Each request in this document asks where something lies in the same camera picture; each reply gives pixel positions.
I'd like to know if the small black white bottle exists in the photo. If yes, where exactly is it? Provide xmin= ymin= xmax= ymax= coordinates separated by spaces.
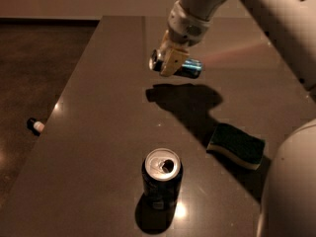
xmin=27 ymin=118 xmax=44 ymax=133

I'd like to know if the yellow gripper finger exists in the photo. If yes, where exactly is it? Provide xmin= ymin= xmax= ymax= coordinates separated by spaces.
xmin=160 ymin=45 xmax=189 ymax=77
xmin=159 ymin=31 xmax=170 ymax=52

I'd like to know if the silver blue redbull can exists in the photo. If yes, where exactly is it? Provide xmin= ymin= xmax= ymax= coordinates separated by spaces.
xmin=148 ymin=49 xmax=203 ymax=79

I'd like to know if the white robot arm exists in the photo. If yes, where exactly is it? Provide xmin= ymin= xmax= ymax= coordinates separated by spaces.
xmin=164 ymin=0 xmax=315 ymax=237

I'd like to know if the dark blue upright soda can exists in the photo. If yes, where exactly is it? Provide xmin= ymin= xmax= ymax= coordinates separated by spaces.
xmin=141 ymin=148 xmax=183 ymax=210

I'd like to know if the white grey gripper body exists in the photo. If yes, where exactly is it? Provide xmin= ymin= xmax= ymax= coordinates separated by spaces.
xmin=168 ymin=1 xmax=211 ymax=46

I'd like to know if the green yellow sponge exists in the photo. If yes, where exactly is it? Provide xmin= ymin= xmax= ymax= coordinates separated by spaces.
xmin=207 ymin=123 xmax=265 ymax=170

